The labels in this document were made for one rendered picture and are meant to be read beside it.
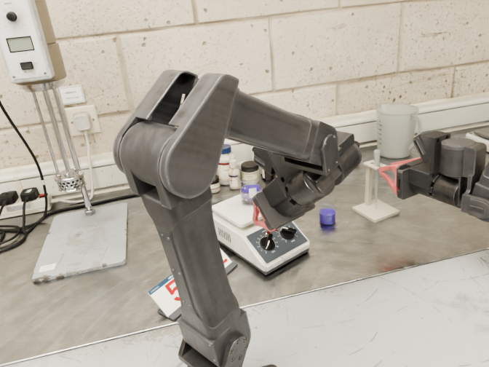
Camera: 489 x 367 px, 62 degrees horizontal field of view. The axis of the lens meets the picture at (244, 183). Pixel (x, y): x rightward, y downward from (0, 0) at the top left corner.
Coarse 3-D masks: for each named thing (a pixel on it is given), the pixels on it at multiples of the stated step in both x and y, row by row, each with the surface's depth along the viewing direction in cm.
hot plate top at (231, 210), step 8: (224, 200) 95; (232, 200) 95; (240, 200) 95; (216, 208) 92; (224, 208) 92; (232, 208) 91; (240, 208) 91; (248, 208) 91; (224, 216) 89; (232, 216) 88; (240, 216) 88; (248, 216) 88; (240, 224) 85; (248, 224) 86
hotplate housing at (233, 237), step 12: (216, 216) 92; (216, 228) 93; (228, 228) 88; (240, 228) 87; (252, 228) 87; (228, 240) 90; (240, 240) 86; (240, 252) 87; (252, 252) 83; (288, 252) 85; (300, 252) 87; (252, 264) 86; (264, 264) 82; (276, 264) 83
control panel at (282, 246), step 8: (288, 224) 89; (256, 232) 86; (264, 232) 86; (272, 232) 87; (296, 232) 88; (256, 240) 85; (280, 240) 86; (288, 240) 86; (296, 240) 87; (304, 240) 87; (256, 248) 83; (280, 248) 85; (288, 248) 85; (264, 256) 82; (272, 256) 83
